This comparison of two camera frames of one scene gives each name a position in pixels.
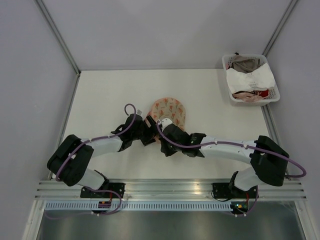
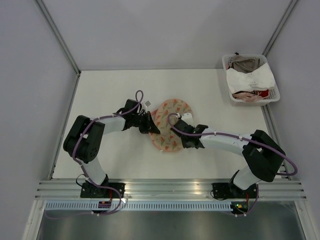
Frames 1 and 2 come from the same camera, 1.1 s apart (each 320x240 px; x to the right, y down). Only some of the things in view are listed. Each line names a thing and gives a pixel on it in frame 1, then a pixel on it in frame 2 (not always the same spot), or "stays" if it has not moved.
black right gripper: [164, 149] to [184, 144]
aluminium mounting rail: [292, 189] stays
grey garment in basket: [244, 65] stays
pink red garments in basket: [254, 96] stays
